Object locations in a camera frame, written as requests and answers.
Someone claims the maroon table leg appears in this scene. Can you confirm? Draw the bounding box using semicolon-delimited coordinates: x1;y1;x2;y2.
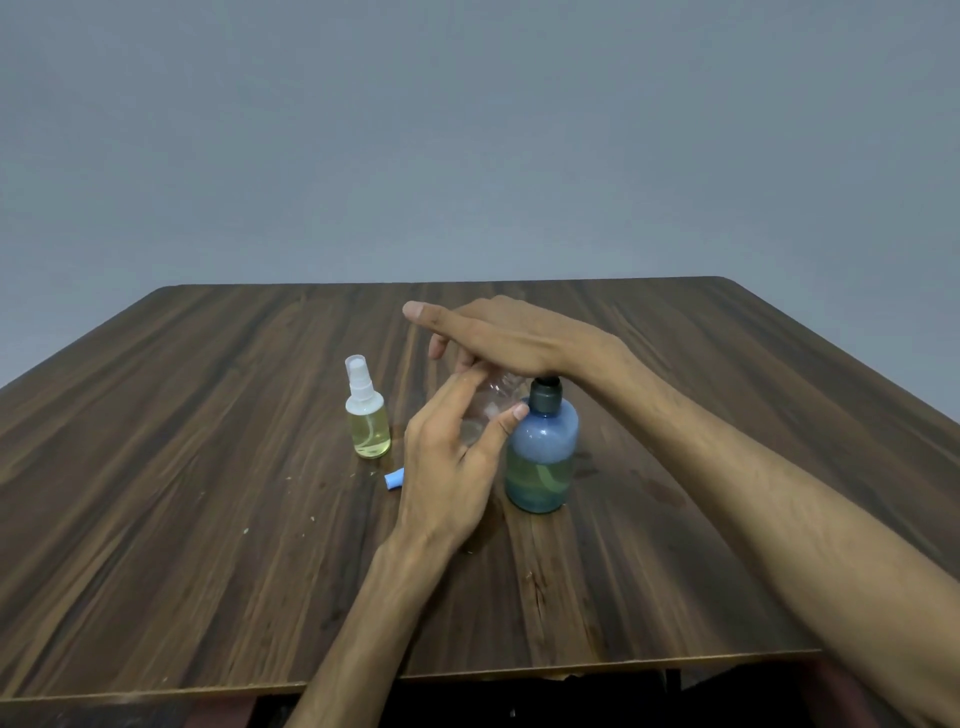
802;656;898;728
183;693;258;728

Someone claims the white spray cap with tube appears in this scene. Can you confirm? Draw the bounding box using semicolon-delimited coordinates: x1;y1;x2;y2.
344;354;377;404

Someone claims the person's right hand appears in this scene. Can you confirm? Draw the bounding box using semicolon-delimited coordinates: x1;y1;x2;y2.
402;295;639;388

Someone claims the person's left hand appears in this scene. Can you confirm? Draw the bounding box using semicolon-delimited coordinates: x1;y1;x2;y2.
392;365;532;558

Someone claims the person's right forearm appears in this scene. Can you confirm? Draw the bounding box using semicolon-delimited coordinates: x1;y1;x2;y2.
588;348;960;728

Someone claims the blue green pump bottle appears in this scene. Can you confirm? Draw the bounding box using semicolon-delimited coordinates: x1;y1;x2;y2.
504;377;581;516

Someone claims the person's left forearm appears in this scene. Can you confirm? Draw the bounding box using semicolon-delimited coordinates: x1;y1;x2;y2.
284;528;460;728

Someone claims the blue-capped small spray bottle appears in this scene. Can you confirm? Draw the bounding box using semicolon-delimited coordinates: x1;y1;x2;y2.
457;372;530;449

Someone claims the clear small bottle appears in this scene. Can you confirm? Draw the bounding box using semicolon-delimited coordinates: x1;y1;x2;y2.
344;391;393;460

